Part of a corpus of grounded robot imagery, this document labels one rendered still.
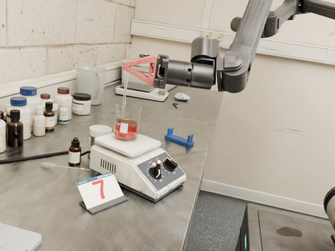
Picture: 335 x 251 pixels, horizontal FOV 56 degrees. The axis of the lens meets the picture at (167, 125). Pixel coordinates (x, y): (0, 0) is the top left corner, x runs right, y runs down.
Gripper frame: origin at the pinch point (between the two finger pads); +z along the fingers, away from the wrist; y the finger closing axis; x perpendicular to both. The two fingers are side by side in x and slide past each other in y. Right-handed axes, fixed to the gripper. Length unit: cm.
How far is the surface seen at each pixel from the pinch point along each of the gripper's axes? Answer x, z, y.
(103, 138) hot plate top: 17.2, 3.7, 2.6
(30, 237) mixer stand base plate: 25.1, 9.5, 30.1
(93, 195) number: 24.3, 2.4, 16.6
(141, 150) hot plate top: 17.3, -5.7, 7.2
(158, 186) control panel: 22.7, -10.4, 12.5
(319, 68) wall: 1, -105, -123
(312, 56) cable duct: -6, -97, -120
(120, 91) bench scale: 24, 11, -83
